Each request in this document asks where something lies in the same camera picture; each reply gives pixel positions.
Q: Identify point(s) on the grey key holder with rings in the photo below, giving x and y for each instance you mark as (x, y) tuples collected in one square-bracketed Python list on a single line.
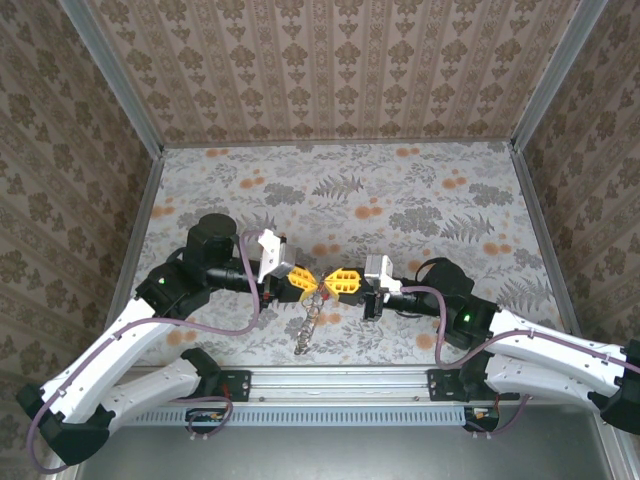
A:
[(307, 330)]

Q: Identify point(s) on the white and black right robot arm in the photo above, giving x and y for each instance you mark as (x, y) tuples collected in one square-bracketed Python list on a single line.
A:
[(550, 345)]

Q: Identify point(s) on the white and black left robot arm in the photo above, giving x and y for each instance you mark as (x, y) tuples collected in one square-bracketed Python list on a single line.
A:
[(100, 360)]

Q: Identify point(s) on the grey metal sheet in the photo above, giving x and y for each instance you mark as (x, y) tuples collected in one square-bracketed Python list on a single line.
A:
[(325, 455)]

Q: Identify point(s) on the aluminium table edge rail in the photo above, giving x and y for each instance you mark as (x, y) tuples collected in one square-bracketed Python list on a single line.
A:
[(134, 250), (547, 250)]

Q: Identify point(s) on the wide aluminium mounting rail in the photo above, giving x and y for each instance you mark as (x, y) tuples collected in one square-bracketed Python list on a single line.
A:
[(340, 385)]

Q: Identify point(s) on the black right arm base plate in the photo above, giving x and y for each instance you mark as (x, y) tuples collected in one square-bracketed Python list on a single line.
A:
[(442, 385)]

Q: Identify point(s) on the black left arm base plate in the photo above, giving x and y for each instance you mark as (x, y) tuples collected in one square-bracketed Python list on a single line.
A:
[(237, 385)]

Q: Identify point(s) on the aluminium frame post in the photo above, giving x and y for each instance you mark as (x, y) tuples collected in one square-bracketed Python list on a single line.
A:
[(119, 85), (555, 75)]

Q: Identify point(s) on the aluminium frame bar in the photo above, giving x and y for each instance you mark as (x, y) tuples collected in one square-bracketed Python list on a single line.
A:
[(617, 455)]

